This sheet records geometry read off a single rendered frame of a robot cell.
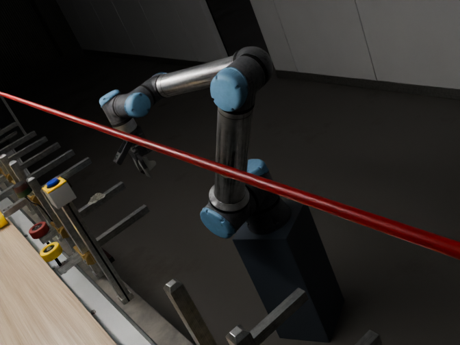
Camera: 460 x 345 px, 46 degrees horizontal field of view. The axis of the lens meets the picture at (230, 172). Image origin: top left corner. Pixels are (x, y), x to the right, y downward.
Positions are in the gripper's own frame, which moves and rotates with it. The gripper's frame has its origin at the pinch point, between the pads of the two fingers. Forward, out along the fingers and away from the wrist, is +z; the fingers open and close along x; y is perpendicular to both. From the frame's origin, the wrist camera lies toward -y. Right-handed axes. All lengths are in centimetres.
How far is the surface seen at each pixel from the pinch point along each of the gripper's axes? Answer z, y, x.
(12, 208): -2, -50, 46
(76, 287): 32, -47, 11
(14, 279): 4, -63, -7
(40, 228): 3.1, -45.9, 19.5
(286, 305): 10, -7, -100
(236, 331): -21, -29, -130
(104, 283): 23.8, -38.0, -13.1
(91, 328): 4, -50, -64
